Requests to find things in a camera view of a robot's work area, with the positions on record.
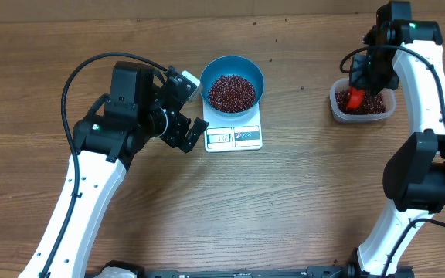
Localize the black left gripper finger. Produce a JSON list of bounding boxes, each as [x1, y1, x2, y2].
[[165, 66, 189, 103], [179, 117, 209, 153]]

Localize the orange scoop with blue handle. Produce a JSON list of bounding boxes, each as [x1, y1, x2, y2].
[[346, 87, 365, 110]]

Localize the clear plastic bean container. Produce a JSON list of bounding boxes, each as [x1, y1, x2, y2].
[[329, 78, 396, 124]]

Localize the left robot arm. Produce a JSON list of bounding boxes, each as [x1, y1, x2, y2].
[[20, 61, 208, 277]]

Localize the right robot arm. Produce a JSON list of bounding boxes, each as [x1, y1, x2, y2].
[[341, 1, 445, 277]]

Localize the white digital kitchen scale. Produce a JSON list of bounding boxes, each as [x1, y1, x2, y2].
[[202, 100, 263, 153]]

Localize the red beans in bowl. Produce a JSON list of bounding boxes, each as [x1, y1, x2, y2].
[[208, 75, 256, 114]]

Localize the teal plastic bowl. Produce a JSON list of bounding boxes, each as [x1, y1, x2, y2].
[[200, 56, 266, 107]]

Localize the red beans in container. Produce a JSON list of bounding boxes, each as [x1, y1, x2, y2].
[[335, 88, 386, 115]]

